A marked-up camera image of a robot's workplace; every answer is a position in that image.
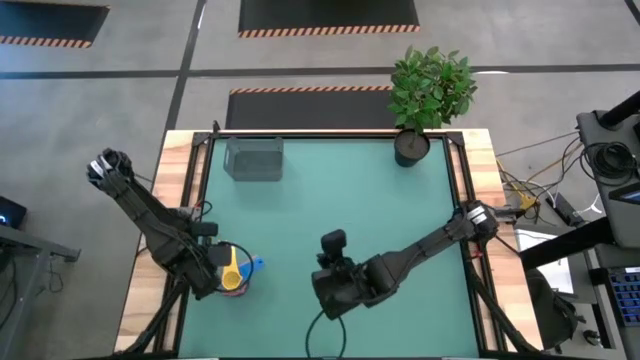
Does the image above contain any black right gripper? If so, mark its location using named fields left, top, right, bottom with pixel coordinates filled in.
left=310, top=228, right=372, bottom=321

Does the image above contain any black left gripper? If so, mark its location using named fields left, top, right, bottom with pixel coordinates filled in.
left=187, top=221, right=234, bottom=301

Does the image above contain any yellow measuring spoon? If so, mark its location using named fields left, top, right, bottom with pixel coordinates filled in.
left=220, top=245, right=243, bottom=293

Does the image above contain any blue measuring cup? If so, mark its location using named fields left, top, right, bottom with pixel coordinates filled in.
left=238, top=255, right=267, bottom=282

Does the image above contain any grey plastic basket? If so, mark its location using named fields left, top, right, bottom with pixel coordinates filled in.
left=223, top=136, right=285, bottom=183

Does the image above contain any black plant pot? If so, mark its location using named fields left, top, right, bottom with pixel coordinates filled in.
left=393, top=128, right=432, bottom=169

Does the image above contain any grey side desk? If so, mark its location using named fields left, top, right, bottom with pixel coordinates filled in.
left=0, top=223, right=82, bottom=360

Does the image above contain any black striped-edge floor mat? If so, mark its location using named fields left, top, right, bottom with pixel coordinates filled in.
left=0, top=1, right=111, bottom=50
left=224, top=85, right=397, bottom=131
left=237, top=0, right=421, bottom=40

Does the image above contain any black device blue light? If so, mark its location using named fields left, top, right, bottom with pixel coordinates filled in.
left=0, top=195, right=28, bottom=230

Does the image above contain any black backpack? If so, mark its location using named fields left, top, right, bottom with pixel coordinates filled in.
left=523, top=268, right=587, bottom=351

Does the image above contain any green leafy plant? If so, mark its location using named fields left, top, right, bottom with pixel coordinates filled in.
left=388, top=45, right=479, bottom=132

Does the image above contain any white paper sheet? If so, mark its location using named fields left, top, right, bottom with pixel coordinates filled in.
left=514, top=227, right=576, bottom=296

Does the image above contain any black support beam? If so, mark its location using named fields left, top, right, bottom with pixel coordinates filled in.
left=518, top=216, right=617, bottom=272

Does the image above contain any black power strip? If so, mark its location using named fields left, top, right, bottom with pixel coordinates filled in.
left=544, top=191, right=577, bottom=227

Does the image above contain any blue backlit keyboard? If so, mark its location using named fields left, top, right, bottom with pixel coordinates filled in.
left=606, top=266, right=640, bottom=329

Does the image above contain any grey equipment cart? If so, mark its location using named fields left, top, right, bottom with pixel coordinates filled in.
left=574, top=89, right=640, bottom=251

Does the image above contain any dark tablet screen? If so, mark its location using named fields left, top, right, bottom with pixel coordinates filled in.
left=607, top=180, right=640, bottom=206

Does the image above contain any black cart pole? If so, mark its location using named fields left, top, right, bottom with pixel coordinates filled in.
left=598, top=89, right=640, bottom=129

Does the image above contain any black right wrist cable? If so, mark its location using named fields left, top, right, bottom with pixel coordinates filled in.
left=304, top=309, right=348, bottom=359

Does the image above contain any black aluminium table frame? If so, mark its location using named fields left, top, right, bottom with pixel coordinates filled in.
left=114, top=128, right=546, bottom=360

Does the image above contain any coiled black cable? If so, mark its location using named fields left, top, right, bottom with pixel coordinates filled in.
left=581, top=141, right=640, bottom=180

